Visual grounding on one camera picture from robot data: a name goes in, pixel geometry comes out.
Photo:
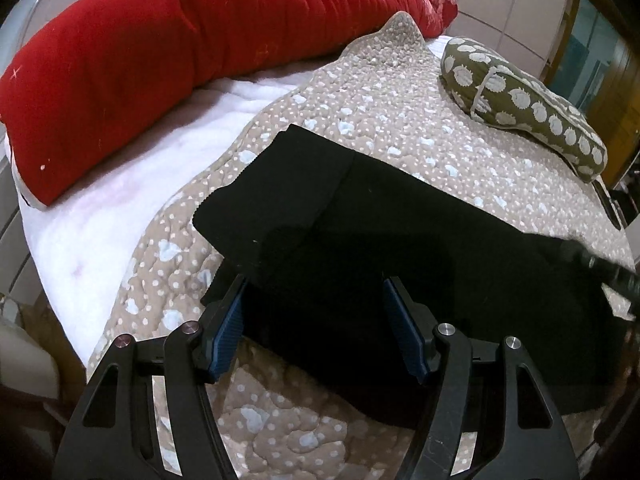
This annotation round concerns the beige dotted quilt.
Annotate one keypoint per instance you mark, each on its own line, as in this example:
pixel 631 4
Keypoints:
pixel 382 97

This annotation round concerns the black phone on bed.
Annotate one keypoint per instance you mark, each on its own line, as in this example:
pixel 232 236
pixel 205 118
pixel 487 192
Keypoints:
pixel 607 205

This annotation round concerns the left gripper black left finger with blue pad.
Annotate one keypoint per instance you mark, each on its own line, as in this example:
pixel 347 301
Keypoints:
pixel 112 433

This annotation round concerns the white bed sheet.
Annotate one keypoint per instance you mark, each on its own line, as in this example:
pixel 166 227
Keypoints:
pixel 83 243

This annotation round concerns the long red pillow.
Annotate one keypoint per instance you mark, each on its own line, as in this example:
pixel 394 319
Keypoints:
pixel 103 71

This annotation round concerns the olive white-spotted pillow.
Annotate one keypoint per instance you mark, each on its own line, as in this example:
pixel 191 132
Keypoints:
pixel 497 93

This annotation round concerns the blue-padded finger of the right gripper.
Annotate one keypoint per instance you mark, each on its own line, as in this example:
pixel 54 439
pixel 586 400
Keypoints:
pixel 604 271

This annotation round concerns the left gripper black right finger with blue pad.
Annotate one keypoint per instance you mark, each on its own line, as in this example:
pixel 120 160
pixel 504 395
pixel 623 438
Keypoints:
pixel 487 413

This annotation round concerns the brown wooden door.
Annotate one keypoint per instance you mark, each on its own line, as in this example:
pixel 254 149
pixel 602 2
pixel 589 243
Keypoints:
pixel 596 67

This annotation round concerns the black pants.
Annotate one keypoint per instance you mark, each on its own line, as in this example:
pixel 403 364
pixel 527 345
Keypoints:
pixel 320 228

